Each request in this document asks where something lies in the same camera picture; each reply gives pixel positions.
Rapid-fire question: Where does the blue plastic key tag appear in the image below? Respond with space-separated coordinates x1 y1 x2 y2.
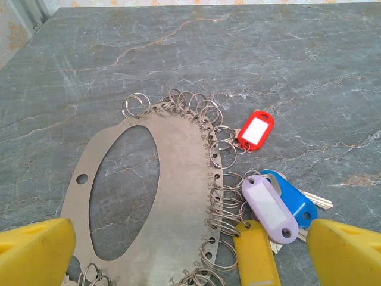
260 169 318 230

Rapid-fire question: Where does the red plastic key tag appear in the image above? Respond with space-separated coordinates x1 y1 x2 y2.
237 110 276 153

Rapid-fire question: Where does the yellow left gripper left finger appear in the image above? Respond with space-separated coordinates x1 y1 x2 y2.
0 217 77 286

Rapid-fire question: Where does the key bunch with tags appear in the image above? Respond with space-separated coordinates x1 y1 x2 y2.
59 102 224 286

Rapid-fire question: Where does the silver split key ring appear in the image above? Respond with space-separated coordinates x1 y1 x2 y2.
77 262 104 286
189 92 208 116
209 125 236 150
167 88 186 110
208 213 242 238
210 186 243 209
178 267 221 286
121 92 152 119
207 199 246 223
213 172 248 191
209 139 238 166
177 91 195 113
198 239 239 272
196 98 223 125

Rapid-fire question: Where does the purple plastic key tag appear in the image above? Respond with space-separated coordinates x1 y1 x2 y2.
241 175 298 245

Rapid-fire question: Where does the yellow plastic key tag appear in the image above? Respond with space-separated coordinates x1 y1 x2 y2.
233 219 281 286

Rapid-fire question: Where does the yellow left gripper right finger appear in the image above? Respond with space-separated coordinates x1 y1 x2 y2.
306 219 381 286

